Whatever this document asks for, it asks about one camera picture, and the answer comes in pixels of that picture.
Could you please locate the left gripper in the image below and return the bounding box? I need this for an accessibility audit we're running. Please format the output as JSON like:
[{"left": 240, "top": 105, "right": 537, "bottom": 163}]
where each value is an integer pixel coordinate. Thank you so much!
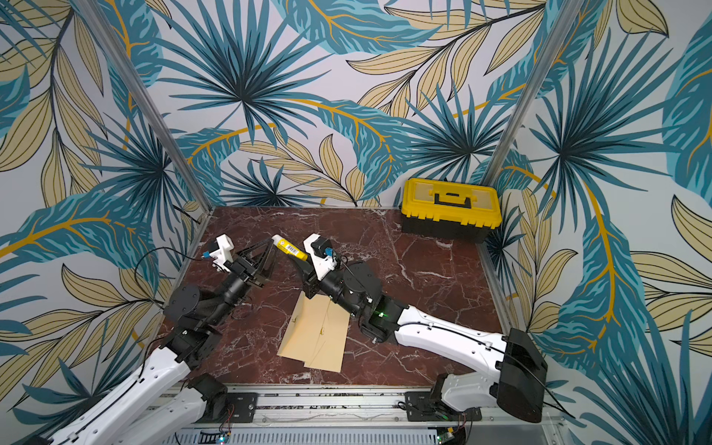
[{"left": 205, "top": 237, "right": 279, "bottom": 327}]

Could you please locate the yellow glue stick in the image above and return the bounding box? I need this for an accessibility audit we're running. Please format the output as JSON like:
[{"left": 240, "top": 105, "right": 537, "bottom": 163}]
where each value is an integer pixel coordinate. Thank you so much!
[{"left": 272, "top": 235, "right": 309, "bottom": 261}]

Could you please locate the manila envelope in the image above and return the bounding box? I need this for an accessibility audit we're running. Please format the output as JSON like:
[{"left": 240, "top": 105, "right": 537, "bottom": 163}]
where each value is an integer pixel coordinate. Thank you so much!
[
  {"left": 277, "top": 293, "right": 330, "bottom": 363},
  {"left": 304, "top": 296, "right": 350, "bottom": 373}
]

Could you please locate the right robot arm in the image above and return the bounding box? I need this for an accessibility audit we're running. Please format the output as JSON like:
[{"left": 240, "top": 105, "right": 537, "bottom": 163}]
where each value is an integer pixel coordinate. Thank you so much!
[{"left": 289, "top": 255, "right": 548, "bottom": 423}]

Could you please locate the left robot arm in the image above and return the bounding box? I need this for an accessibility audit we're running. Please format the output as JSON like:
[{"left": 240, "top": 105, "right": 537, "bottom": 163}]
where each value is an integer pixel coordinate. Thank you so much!
[{"left": 27, "top": 235, "right": 279, "bottom": 444}]

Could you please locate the yellow black toolbox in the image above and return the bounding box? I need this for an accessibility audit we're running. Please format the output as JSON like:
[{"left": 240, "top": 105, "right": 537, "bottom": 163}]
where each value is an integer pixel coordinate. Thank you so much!
[{"left": 400, "top": 178, "right": 502, "bottom": 243}]

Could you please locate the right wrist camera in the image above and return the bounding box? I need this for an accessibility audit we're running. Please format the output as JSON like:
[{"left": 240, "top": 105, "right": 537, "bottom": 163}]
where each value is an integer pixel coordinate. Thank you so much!
[{"left": 303, "top": 234, "right": 337, "bottom": 281}]

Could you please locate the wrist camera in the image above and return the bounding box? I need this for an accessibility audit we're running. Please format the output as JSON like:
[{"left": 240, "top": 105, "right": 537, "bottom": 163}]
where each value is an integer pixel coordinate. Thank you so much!
[
  {"left": 202, "top": 235, "right": 234, "bottom": 273},
  {"left": 303, "top": 234, "right": 337, "bottom": 281}
]

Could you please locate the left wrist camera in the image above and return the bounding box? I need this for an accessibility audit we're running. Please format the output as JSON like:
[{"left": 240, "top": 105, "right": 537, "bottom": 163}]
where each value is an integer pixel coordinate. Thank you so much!
[{"left": 202, "top": 235, "right": 234, "bottom": 273}]

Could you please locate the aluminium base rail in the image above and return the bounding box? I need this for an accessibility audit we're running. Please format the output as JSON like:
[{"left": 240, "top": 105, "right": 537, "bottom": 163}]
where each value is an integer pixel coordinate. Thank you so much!
[{"left": 158, "top": 384, "right": 574, "bottom": 444}]

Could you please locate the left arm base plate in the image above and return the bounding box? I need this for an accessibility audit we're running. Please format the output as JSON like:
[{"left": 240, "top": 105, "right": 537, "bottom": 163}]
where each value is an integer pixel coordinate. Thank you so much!
[{"left": 196, "top": 392, "right": 258, "bottom": 425}]

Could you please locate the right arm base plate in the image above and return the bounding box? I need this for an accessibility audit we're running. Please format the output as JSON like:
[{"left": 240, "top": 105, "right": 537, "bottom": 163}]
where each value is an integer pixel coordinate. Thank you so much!
[{"left": 399, "top": 390, "right": 482, "bottom": 422}]

